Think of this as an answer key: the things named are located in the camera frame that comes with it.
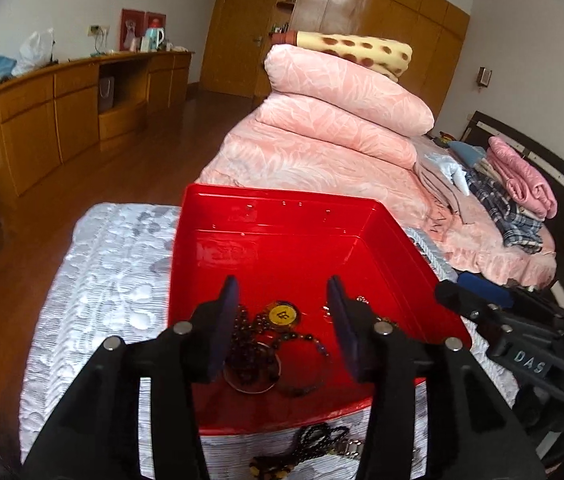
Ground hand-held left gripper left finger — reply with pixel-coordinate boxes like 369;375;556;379
21;275;240;480

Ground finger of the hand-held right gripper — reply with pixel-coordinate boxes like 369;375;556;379
458;271;515;308
434;280;512;356

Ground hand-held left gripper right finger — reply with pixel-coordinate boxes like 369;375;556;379
326;275;545;480

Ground dark bead bracelet with pendant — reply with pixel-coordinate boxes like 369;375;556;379
277;332;333;397

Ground silver chain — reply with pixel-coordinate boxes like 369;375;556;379
322;294;379;322

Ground yellow round pendant necklace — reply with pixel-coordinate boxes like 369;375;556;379
254;299;313;342

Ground clear bangle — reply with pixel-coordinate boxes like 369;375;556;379
224;342;283;394

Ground red plastic tray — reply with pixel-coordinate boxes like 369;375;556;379
167;183;473;436

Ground plaid folded clothes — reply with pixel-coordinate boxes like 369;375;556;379
464;167;545;254

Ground beige cloth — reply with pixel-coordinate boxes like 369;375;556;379
414;152;487;233

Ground metal wrist watch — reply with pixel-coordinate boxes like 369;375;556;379
332;437;369;462

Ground pink folded garment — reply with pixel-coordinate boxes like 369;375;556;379
488;136;558;220

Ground beige folded garment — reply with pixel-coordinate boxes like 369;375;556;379
472;157;512;186

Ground light blue cloth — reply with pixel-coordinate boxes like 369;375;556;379
426;152;470;196

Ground grey quilted bedspread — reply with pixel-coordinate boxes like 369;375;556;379
18;202;520;480

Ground blue folded cloth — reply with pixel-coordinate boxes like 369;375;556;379
449;141;487;168

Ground pink folded quilt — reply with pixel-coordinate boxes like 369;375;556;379
264;44;436;137
254;92;419;171

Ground grey paper bag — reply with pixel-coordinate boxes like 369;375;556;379
98;76;115;112

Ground yellow spotted blanket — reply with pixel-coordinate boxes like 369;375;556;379
270;31;413;82

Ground wooden sideboard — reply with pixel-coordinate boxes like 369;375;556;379
0;51;195;196

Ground light blue kettle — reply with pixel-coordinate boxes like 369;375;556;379
143;25;167;53

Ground wooden wardrobe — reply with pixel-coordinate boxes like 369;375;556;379
198;0;471;133

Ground white plastic bag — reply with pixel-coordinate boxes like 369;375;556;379
14;28;58;75

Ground black bead bracelet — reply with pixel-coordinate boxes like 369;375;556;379
289;422;351;467

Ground large wooden bead bracelet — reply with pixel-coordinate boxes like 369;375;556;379
248;452;299;479

